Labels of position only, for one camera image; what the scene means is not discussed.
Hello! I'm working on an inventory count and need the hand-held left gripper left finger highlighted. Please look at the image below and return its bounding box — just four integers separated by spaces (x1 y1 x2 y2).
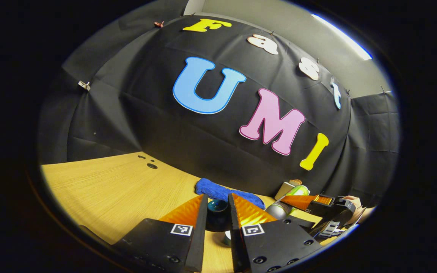
112 194 208 273

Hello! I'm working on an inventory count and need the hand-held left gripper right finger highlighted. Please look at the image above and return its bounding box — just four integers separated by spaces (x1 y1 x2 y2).
228 193 323 273

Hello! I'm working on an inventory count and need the dark teal teacup lid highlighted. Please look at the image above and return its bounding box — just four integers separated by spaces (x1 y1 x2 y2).
206 200 231 232

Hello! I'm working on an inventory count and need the silver green-label water bottle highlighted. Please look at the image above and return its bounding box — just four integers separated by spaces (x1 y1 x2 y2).
266 185 311 220

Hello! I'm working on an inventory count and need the white toaster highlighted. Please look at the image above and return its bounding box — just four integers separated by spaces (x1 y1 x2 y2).
274 181 296 201

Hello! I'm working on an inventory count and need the blue cloth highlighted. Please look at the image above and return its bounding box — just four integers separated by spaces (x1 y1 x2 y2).
195 178 266 210

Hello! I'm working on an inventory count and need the black backdrop cloth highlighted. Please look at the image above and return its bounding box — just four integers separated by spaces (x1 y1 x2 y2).
38 0 400 207

